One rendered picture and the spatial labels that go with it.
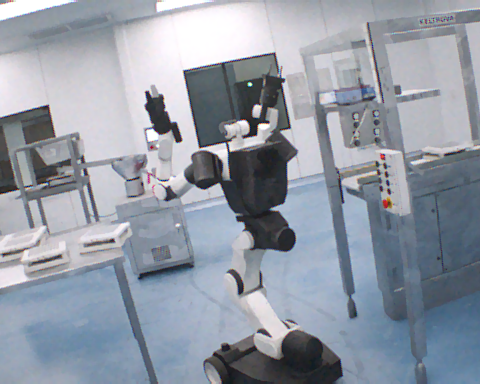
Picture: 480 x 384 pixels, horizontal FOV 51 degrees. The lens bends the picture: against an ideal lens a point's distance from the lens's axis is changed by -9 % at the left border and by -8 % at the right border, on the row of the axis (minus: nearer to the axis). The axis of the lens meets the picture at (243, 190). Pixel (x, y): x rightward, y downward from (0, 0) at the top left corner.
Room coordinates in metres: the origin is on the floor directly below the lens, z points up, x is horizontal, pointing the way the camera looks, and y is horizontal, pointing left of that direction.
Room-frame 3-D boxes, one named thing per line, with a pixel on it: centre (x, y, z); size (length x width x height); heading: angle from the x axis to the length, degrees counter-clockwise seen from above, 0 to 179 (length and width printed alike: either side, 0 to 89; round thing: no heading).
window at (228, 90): (7.85, -0.19, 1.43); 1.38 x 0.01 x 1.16; 97
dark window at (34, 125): (7.47, 3.16, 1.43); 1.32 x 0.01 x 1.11; 97
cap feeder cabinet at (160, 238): (5.15, 0.92, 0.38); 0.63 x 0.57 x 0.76; 97
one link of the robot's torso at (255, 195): (2.46, -0.05, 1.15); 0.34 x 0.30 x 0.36; 123
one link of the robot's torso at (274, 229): (2.43, -0.07, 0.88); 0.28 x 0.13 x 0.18; 33
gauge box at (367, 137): (2.88, -0.71, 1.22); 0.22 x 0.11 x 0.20; 98
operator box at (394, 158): (2.13, -0.62, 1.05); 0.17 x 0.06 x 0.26; 8
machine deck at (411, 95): (3.04, -0.89, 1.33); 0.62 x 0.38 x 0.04; 98
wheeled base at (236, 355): (2.52, -0.01, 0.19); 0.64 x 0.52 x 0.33; 33
